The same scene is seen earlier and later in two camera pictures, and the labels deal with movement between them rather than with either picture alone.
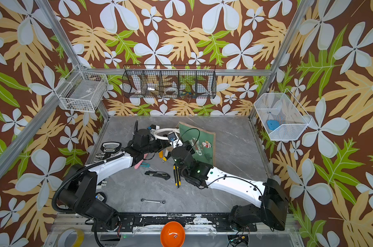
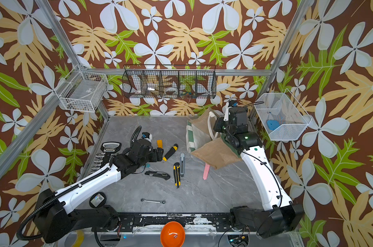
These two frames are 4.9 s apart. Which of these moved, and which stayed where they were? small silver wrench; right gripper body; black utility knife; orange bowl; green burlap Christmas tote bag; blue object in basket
Moved: green burlap Christmas tote bag; right gripper body
Stayed: blue object in basket; orange bowl; small silver wrench; black utility knife
